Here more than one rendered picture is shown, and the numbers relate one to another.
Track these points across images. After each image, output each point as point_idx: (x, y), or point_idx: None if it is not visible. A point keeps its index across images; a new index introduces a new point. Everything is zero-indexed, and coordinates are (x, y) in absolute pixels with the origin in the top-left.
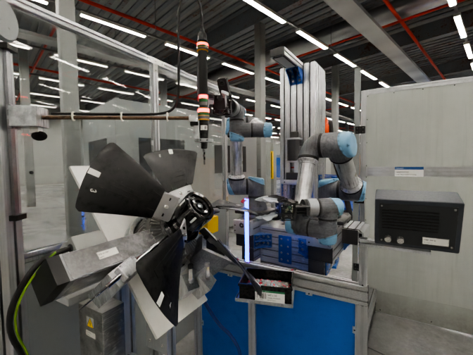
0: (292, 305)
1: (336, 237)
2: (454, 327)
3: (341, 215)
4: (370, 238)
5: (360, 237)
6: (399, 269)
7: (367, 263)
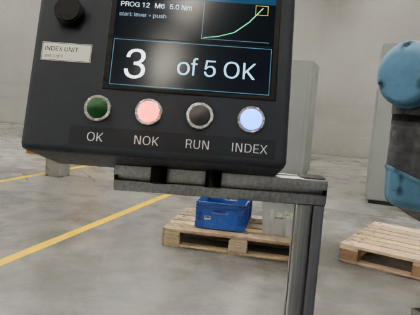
0: (412, 308)
1: (385, 178)
2: None
3: (388, 101)
4: (290, 176)
5: (322, 176)
6: None
7: (289, 254)
